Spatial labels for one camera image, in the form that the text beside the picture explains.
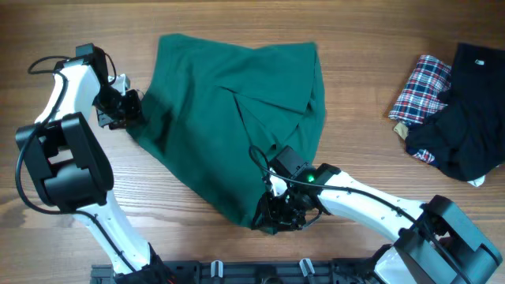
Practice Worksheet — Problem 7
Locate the white paper piece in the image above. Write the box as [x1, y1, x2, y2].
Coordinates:
[468, 176, 485, 188]

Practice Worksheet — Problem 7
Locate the dark navy garment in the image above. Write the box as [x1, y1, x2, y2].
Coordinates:
[406, 43, 504, 181]

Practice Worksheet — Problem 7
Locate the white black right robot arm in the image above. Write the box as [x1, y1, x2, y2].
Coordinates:
[259, 163, 503, 283]

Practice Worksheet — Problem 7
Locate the black aluminium mounting rail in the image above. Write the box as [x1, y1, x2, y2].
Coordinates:
[89, 256, 391, 284]

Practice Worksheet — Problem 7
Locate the green cloth bag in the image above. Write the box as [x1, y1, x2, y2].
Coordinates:
[127, 34, 325, 227]

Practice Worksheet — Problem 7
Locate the plaid checkered shirt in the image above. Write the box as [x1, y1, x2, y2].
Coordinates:
[388, 54, 452, 165]

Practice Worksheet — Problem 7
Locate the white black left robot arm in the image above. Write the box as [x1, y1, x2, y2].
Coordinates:
[15, 43, 162, 282]

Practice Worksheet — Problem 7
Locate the tan cardboard tag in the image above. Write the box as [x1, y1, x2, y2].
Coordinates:
[393, 122, 409, 140]

